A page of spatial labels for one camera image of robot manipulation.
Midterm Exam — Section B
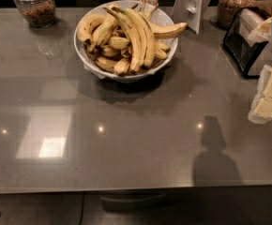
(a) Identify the banana right lower side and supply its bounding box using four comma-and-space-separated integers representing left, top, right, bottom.
155, 41, 171, 60

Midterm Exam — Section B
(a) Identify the glass jar with granola right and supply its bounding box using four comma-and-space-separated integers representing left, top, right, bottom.
217, 0, 257, 29

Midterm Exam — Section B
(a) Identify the banana at rim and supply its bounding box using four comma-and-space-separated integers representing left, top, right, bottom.
95, 56, 116, 73
77, 14, 104, 45

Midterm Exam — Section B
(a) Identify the long banana top centre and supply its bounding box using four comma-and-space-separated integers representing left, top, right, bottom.
113, 7, 156, 69

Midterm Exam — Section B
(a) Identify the long banana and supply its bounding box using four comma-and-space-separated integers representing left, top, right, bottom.
113, 7, 156, 69
105, 7, 141, 74

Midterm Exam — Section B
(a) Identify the banana at left rim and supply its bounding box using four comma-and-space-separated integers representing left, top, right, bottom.
77, 14, 104, 45

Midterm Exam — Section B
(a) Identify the short banana bottom front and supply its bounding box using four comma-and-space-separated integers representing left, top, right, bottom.
113, 58, 129, 76

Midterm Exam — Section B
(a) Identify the banana at bottom rim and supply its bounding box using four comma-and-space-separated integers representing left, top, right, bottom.
95, 56, 116, 73

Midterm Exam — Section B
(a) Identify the glass jar with nuts left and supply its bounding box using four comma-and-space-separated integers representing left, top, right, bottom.
13, 0, 55, 28

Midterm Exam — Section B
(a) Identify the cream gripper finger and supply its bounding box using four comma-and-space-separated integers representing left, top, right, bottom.
248, 95, 272, 125

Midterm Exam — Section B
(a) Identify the white ceramic bowl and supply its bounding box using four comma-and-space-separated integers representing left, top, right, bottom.
73, 0, 178, 83

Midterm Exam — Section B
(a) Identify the banana pointing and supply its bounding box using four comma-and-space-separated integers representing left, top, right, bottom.
139, 3, 188, 39

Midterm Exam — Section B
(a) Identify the small banana middle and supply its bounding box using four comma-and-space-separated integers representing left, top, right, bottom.
108, 36, 130, 50

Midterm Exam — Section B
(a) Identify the white paper sign stand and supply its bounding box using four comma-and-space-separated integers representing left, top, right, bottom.
171, 0, 210, 34

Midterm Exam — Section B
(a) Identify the banana left of centre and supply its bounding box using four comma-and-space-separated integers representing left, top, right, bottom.
93, 13, 117, 47

